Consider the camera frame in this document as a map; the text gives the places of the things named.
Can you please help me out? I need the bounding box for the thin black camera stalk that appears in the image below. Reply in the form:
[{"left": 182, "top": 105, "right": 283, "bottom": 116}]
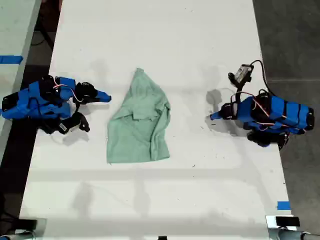
[{"left": 71, "top": 100, "right": 83, "bottom": 118}]

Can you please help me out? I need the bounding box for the metal table clamp plate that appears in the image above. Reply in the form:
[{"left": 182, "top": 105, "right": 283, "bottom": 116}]
[
  {"left": 14, "top": 217, "right": 48, "bottom": 240},
  {"left": 265, "top": 214, "right": 305, "bottom": 240}
]

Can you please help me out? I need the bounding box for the short blue tape strip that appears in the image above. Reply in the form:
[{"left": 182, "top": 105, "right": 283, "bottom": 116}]
[{"left": 276, "top": 200, "right": 292, "bottom": 211}]

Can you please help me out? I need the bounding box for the black grey camera box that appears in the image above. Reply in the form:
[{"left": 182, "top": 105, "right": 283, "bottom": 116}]
[{"left": 228, "top": 63, "right": 253, "bottom": 84}]

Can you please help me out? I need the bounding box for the curved black camera stalk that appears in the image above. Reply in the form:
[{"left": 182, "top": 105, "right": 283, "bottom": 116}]
[{"left": 231, "top": 81, "right": 247, "bottom": 104}]

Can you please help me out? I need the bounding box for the white side table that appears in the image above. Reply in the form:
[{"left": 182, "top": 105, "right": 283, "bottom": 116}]
[{"left": 0, "top": 0, "right": 42, "bottom": 161}]

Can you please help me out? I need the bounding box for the black floor cable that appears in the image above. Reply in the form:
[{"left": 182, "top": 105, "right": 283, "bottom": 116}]
[{"left": 31, "top": 22, "right": 55, "bottom": 50}]

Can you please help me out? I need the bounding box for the pale green t-shirt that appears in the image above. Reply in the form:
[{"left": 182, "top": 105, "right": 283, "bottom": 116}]
[{"left": 105, "top": 67, "right": 172, "bottom": 165}]

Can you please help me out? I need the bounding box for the black camera cable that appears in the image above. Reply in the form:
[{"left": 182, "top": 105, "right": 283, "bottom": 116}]
[{"left": 249, "top": 59, "right": 276, "bottom": 98}]

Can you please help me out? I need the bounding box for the small black box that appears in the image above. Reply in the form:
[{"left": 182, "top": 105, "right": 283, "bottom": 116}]
[
  {"left": 17, "top": 219, "right": 39, "bottom": 230},
  {"left": 275, "top": 216, "right": 301, "bottom": 228}
]

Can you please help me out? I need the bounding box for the black camera box white label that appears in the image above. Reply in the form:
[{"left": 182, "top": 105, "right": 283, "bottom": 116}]
[{"left": 58, "top": 111, "right": 91, "bottom": 135}]

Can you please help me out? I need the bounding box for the long blue tape strip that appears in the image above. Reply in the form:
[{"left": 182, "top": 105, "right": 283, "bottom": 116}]
[{"left": 0, "top": 55, "right": 24, "bottom": 66}]

